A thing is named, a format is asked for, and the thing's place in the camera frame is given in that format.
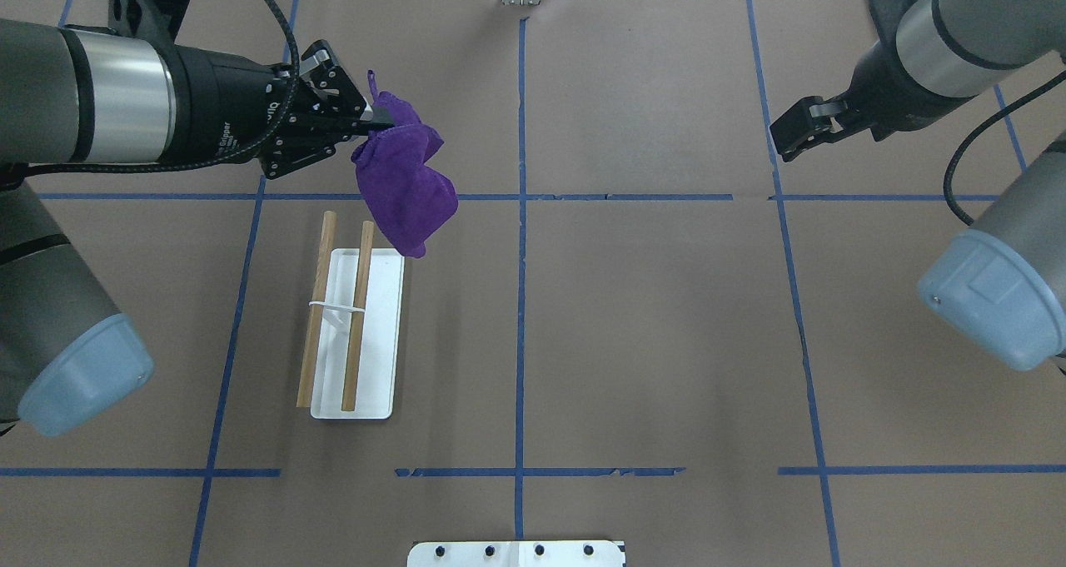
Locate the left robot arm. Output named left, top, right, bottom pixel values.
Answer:
left=2, top=18, right=393, bottom=435

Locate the white rack centre bracket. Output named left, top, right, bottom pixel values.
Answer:
left=308, top=301, right=366, bottom=329

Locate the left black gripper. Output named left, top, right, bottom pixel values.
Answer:
left=175, top=41, right=395, bottom=179

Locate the white rack base tray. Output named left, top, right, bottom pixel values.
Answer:
left=310, top=248, right=405, bottom=420

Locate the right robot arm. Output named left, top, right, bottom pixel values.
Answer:
left=769, top=0, right=1065, bottom=372

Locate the purple towel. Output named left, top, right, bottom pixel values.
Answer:
left=351, top=70, right=458, bottom=259

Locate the wooden rack rod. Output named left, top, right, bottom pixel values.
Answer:
left=296, top=210, right=336, bottom=408
left=341, top=221, right=376, bottom=412

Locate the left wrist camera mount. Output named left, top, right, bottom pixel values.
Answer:
left=107, top=0, right=191, bottom=44

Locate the white pole base plate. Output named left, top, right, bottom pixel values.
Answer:
left=406, top=540, right=628, bottom=566

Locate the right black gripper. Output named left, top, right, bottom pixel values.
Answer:
left=770, top=41, right=938, bottom=162

